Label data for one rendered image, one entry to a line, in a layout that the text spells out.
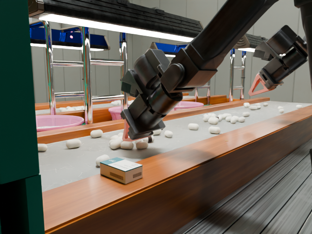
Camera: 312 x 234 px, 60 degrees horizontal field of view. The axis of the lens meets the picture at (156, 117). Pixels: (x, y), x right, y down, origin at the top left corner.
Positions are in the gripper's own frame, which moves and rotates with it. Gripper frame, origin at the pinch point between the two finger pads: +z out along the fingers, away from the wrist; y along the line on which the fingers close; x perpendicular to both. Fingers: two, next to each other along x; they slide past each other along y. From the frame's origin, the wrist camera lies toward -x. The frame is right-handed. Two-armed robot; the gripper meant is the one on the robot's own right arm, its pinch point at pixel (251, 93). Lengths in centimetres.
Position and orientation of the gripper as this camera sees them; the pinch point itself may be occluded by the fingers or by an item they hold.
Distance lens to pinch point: 99.5
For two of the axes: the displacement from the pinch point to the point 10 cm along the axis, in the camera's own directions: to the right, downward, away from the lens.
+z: -5.6, 5.6, 6.1
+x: 4.8, 8.2, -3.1
